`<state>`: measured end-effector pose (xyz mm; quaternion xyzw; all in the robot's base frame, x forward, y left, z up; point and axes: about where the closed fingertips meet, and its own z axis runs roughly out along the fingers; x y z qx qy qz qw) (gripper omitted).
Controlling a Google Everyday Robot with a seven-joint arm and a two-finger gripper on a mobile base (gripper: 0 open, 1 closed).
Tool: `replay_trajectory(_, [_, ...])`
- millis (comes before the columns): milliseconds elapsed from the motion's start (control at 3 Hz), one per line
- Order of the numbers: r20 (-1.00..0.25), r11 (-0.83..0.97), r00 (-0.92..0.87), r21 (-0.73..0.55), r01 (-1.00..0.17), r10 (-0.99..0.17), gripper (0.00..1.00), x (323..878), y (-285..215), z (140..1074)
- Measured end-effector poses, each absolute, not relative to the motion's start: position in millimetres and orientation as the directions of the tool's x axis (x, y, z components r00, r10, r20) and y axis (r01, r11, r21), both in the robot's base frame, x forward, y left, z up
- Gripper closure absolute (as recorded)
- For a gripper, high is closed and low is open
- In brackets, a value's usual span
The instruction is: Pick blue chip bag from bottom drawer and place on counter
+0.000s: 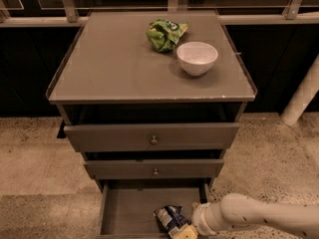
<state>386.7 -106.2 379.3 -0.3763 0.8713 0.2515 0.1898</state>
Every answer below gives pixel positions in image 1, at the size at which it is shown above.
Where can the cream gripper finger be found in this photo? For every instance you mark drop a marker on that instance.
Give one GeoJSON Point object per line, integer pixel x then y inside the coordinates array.
{"type": "Point", "coordinates": [186, 232]}

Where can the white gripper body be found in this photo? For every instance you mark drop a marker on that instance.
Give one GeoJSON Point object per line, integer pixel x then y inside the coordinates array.
{"type": "Point", "coordinates": [201, 219]}

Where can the blue chip bag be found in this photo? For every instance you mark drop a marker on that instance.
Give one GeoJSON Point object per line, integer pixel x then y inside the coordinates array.
{"type": "Point", "coordinates": [171, 219]}

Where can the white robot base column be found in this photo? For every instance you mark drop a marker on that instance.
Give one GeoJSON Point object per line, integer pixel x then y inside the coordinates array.
{"type": "Point", "coordinates": [303, 96]}

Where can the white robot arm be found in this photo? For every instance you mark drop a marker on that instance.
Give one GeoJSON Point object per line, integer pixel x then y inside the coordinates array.
{"type": "Point", "coordinates": [236, 212]}

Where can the grey middle drawer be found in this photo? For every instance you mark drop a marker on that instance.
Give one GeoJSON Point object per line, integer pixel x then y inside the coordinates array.
{"type": "Point", "coordinates": [143, 169]}

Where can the grey drawer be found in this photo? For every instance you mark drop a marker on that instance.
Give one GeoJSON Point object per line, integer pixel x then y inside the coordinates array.
{"type": "Point", "coordinates": [137, 137]}
{"type": "Point", "coordinates": [143, 169]}
{"type": "Point", "coordinates": [127, 210]}

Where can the grey bottom drawer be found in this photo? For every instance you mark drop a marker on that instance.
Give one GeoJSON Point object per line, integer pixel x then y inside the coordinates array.
{"type": "Point", "coordinates": [127, 210]}

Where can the grey top drawer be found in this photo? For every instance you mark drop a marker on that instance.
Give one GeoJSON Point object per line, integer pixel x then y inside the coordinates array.
{"type": "Point", "coordinates": [137, 137]}

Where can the brass top drawer knob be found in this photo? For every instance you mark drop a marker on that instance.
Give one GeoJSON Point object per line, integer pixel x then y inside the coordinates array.
{"type": "Point", "coordinates": [154, 140]}

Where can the grey drawer cabinet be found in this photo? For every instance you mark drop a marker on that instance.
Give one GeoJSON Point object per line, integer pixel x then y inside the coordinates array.
{"type": "Point", "coordinates": [114, 76]}

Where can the green chip bag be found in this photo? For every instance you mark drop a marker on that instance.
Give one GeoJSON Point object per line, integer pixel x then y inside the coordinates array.
{"type": "Point", "coordinates": [164, 35]}

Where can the white ceramic bowl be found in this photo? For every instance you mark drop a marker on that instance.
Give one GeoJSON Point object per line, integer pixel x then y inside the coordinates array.
{"type": "Point", "coordinates": [196, 58]}

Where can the metal railing frame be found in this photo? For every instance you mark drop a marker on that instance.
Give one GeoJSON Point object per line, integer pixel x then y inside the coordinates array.
{"type": "Point", "coordinates": [230, 12]}

